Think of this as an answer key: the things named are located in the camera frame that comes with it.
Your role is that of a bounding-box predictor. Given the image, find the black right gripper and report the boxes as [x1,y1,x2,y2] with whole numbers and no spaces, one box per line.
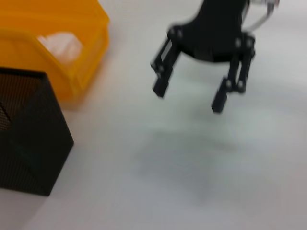
[150,0,256,114]

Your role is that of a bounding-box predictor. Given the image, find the white paper ball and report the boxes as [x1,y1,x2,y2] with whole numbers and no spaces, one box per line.
[37,33,84,64]

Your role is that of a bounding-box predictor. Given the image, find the black mesh pen holder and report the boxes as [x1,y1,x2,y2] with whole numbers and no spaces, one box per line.
[0,68,74,197]

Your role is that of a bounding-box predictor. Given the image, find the yellow plastic bin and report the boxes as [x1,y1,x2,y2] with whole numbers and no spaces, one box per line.
[0,0,111,111]

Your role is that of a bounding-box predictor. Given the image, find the dark right gripper cable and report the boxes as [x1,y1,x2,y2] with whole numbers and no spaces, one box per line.
[248,3,275,31]

